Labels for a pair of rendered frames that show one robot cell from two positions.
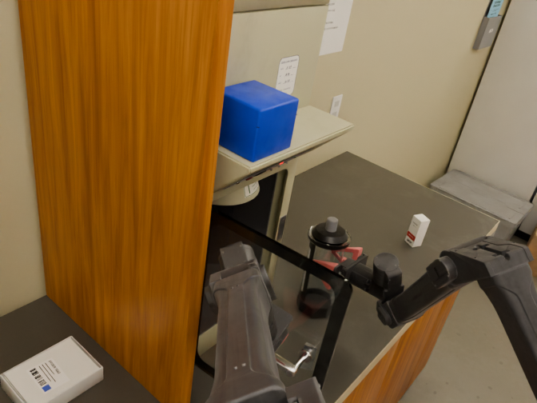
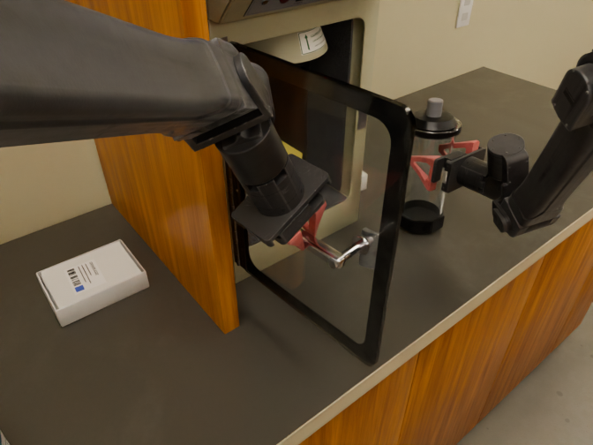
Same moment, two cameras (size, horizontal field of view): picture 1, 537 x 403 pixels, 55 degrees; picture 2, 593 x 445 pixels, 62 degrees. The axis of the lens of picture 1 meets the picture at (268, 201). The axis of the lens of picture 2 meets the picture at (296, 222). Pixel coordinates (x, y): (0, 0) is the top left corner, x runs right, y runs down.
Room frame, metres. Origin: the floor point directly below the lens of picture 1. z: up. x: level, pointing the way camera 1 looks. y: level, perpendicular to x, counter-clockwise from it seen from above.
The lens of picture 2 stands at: (0.17, -0.17, 1.59)
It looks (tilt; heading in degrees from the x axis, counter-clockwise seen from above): 37 degrees down; 17
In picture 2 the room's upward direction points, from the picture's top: straight up
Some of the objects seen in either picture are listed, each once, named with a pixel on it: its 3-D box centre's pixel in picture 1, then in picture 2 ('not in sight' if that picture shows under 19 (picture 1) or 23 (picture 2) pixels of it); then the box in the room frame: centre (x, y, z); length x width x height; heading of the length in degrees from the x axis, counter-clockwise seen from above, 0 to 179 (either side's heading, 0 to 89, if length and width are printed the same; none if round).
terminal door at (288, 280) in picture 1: (256, 327); (302, 212); (0.70, -0.02, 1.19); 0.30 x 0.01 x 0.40; 61
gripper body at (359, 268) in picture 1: (361, 276); (475, 174); (1.01, -0.26, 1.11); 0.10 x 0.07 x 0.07; 144
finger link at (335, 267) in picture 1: (330, 268); (432, 165); (1.02, -0.18, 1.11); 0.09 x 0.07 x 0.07; 55
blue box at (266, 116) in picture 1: (253, 119); not in sight; (0.79, 0.05, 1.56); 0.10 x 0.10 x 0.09; 56
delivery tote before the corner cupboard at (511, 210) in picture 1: (473, 213); not in sight; (3.18, -1.43, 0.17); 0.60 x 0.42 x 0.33; 54
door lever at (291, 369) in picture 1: (280, 354); (326, 241); (0.63, -0.07, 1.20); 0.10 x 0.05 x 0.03; 61
